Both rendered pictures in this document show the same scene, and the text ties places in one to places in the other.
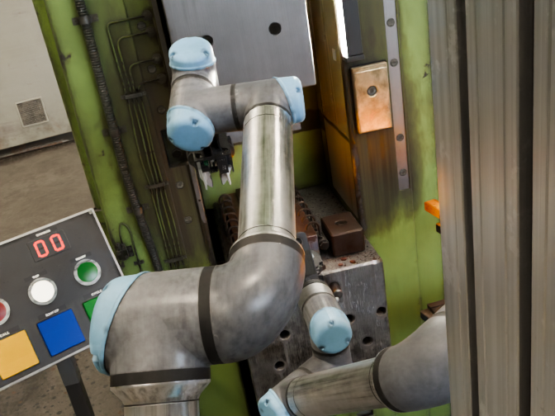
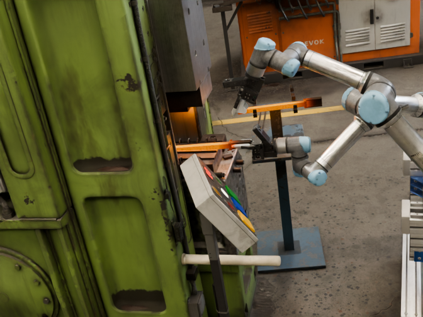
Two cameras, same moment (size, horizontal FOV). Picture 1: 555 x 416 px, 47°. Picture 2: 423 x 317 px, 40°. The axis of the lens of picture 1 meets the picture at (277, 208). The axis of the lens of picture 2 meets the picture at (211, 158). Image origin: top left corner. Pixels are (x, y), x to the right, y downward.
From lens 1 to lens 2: 2.40 m
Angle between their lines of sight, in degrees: 59
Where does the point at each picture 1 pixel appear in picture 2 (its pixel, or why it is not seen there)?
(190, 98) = (289, 56)
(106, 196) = (158, 161)
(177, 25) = (191, 47)
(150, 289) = (381, 89)
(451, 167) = not seen: outside the picture
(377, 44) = not seen: hidden behind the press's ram
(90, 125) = (150, 119)
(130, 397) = (398, 116)
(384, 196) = (203, 123)
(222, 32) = (197, 48)
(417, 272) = not seen: hidden behind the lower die
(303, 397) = (332, 158)
